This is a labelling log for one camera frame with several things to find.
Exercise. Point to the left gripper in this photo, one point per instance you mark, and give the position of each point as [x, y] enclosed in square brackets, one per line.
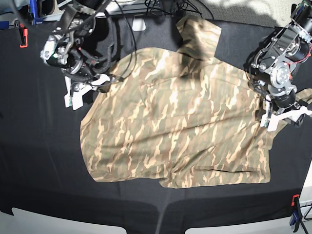
[295, 119]

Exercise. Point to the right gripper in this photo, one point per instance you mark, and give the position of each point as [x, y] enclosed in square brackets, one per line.
[91, 95]

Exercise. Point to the camouflage t-shirt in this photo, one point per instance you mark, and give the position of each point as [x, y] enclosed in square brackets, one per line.
[182, 117]

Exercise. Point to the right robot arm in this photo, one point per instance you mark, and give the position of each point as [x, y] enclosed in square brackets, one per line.
[84, 72]

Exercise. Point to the black table cloth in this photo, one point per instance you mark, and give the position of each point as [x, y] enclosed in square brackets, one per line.
[43, 178]

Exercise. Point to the white tape patch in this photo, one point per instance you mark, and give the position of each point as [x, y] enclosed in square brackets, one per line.
[138, 25]

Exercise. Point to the red clamp left rear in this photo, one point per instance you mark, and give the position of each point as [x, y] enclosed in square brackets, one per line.
[23, 34]

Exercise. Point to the blue clamp left rear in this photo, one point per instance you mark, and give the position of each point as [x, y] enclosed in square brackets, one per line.
[36, 12]

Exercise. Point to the blue clamp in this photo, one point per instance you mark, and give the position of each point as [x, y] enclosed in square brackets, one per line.
[36, 12]
[296, 213]

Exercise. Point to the blue clamp right front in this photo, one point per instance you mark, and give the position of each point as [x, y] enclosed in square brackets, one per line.
[296, 213]

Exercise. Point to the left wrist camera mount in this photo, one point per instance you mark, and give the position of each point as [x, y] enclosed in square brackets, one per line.
[270, 119]

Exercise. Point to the aluminium rail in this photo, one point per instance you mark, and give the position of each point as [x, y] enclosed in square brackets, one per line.
[136, 8]

